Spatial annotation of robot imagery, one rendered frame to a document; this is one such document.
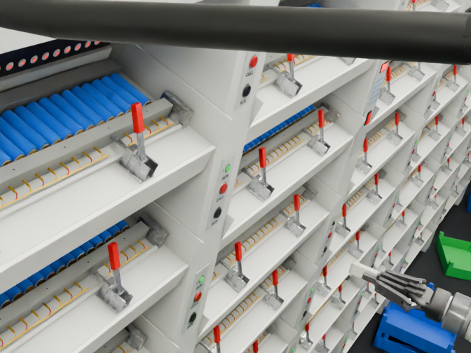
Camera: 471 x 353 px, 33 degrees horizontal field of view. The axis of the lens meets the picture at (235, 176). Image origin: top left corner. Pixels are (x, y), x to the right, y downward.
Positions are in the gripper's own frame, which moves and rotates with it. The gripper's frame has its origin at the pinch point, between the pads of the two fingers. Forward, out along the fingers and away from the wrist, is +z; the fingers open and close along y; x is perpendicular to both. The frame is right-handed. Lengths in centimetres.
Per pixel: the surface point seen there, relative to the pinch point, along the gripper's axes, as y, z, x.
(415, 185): 120, 14, -29
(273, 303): -17.0, 14.4, -7.0
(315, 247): 0.0, 13.0, 1.0
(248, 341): -31.1, 13.3, -8.5
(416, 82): 52, 12, 32
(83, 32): -122, -3, 82
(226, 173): -65, 11, 46
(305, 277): -0.3, 13.5, -7.8
